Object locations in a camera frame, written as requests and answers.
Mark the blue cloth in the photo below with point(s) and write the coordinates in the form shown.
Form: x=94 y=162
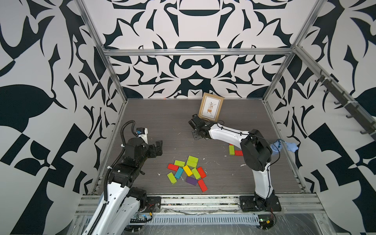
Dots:
x=279 y=144

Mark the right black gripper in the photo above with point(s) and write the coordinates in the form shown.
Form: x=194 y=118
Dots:
x=194 y=134

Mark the black wall hook rail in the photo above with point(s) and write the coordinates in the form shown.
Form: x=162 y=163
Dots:
x=345 y=100

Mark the wooden picture frame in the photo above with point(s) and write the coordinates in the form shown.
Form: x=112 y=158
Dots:
x=210 y=107

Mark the teal block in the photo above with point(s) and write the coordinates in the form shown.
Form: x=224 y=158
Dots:
x=179 y=173

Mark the lime block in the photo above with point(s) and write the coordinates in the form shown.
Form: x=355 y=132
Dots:
x=179 y=163
x=172 y=178
x=196 y=174
x=192 y=161
x=231 y=150

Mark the red block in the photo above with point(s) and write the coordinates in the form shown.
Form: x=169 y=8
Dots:
x=202 y=185
x=172 y=167
x=238 y=153
x=201 y=172

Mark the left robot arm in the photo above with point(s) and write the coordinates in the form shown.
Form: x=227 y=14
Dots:
x=121 y=201

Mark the left circuit board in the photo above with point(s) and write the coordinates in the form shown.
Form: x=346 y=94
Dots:
x=141 y=219

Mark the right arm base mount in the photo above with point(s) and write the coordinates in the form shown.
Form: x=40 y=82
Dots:
x=256 y=203

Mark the right circuit board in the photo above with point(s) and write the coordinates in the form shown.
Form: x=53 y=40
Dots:
x=266 y=224

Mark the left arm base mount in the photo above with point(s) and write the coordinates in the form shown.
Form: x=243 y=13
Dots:
x=150 y=204

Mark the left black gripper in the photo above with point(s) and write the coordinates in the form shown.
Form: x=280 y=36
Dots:
x=152 y=153

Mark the purple block lower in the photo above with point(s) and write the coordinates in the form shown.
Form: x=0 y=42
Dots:
x=191 y=181

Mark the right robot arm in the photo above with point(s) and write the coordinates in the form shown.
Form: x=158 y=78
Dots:
x=255 y=148

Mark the white cable duct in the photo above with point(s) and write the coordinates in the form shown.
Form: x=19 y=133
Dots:
x=205 y=219

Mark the yellow block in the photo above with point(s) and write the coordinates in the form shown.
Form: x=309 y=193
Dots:
x=187 y=170

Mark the circuit board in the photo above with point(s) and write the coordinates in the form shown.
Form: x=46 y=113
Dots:
x=266 y=224
x=141 y=219

